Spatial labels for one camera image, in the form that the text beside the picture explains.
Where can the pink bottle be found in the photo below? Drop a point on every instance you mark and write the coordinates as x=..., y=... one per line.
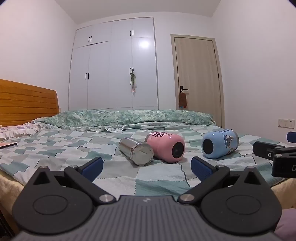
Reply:
x=164, y=146

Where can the white wardrobe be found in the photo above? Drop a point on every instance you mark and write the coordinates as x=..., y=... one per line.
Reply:
x=111, y=69

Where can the pink cloth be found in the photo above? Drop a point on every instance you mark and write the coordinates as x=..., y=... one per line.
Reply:
x=288, y=223

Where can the wooden headboard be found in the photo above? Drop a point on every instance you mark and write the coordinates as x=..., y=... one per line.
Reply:
x=25, y=102

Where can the checkered green bed sheet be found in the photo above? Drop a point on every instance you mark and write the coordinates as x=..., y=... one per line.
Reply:
x=69, y=148

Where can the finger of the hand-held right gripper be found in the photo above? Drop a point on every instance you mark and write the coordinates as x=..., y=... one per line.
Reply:
x=263, y=149
x=291, y=136

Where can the silver steel cup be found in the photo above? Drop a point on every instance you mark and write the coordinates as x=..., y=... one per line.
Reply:
x=135, y=150

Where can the yellow mattress pad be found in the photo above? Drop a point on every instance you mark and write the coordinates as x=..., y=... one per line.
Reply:
x=9, y=192

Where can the white wall socket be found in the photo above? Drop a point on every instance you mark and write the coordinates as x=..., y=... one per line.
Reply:
x=286, y=123

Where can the green floral quilt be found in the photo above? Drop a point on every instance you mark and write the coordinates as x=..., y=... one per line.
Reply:
x=129, y=118

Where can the floral ruffled pillow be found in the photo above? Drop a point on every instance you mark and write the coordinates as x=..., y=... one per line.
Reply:
x=16, y=132

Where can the beige wooden door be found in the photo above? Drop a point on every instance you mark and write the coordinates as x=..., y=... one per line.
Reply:
x=196, y=76

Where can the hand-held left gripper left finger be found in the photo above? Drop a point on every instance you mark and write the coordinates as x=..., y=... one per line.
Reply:
x=93, y=167

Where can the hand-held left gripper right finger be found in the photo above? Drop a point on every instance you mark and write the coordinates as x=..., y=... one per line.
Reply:
x=200, y=168

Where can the blue bottle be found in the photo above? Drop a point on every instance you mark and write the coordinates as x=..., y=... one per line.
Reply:
x=219, y=143

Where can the green hanging ornament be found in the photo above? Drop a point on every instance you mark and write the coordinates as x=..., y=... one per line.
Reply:
x=132, y=80

